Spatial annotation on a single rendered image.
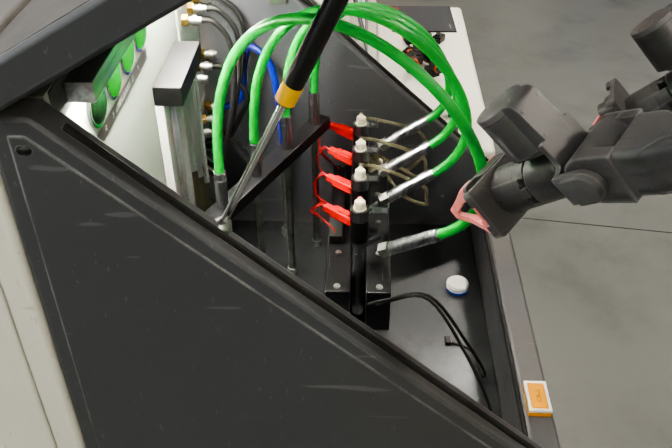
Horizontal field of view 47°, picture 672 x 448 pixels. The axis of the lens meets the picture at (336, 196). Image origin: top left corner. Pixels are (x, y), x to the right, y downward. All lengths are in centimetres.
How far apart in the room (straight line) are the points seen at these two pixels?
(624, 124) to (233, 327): 43
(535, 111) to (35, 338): 56
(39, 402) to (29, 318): 14
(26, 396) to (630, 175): 67
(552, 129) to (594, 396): 169
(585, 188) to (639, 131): 7
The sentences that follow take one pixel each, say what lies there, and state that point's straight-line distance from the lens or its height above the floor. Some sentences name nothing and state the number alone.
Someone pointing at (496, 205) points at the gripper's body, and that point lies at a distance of 88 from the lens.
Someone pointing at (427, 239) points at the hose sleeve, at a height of 115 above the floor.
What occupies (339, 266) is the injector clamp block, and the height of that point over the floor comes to 98.
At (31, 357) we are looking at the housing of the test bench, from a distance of 89.
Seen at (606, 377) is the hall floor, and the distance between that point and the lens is 247.
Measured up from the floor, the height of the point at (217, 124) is 124.
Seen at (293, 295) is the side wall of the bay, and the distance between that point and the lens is 77.
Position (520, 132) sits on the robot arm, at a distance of 79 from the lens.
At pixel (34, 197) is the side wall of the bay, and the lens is 74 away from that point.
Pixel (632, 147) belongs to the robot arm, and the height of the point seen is 142.
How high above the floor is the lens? 178
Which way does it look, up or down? 36 degrees down
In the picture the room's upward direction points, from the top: straight up
